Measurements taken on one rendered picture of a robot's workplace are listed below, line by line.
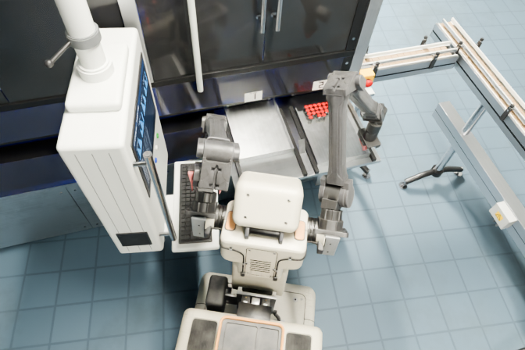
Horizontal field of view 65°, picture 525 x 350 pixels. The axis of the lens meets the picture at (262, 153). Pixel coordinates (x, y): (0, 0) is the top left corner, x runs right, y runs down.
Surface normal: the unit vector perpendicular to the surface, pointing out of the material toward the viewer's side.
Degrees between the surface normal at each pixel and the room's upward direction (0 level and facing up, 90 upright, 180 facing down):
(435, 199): 0
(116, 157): 90
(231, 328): 0
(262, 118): 0
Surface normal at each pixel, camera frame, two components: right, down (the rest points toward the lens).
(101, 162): 0.09, 0.82
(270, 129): 0.05, -0.57
